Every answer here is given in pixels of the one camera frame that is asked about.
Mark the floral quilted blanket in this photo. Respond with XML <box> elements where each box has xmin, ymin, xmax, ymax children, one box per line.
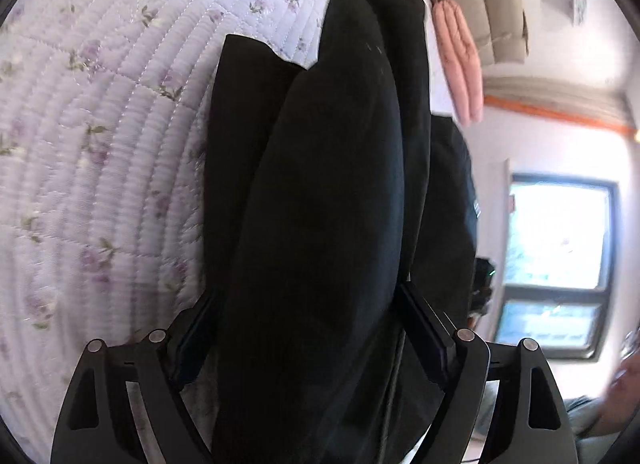
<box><xmin>0</xmin><ymin>0</ymin><xmax>451</xmax><ymax>464</ymax></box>

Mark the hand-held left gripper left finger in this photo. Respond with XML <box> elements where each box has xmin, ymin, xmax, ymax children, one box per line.
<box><xmin>50</xmin><ymin>291</ymin><xmax>221</xmax><ymax>464</ymax></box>

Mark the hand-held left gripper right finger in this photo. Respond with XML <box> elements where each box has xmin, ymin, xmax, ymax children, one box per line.
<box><xmin>399</xmin><ymin>283</ymin><xmax>578</xmax><ymax>464</ymax></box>

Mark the window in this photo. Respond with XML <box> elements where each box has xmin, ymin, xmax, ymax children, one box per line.
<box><xmin>492</xmin><ymin>171</ymin><xmax>621</xmax><ymax>362</ymax></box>

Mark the orange wall trim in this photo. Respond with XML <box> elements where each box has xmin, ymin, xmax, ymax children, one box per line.
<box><xmin>482</xmin><ymin>94</ymin><xmax>640</xmax><ymax>139</ymax></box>

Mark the person's grey clothing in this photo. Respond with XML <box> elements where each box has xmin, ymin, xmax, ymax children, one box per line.
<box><xmin>565</xmin><ymin>396</ymin><xmax>640</xmax><ymax>464</ymax></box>

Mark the black jacket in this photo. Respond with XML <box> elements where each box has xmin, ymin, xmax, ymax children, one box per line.
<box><xmin>202</xmin><ymin>0</ymin><xmax>481</xmax><ymax>464</ymax></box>

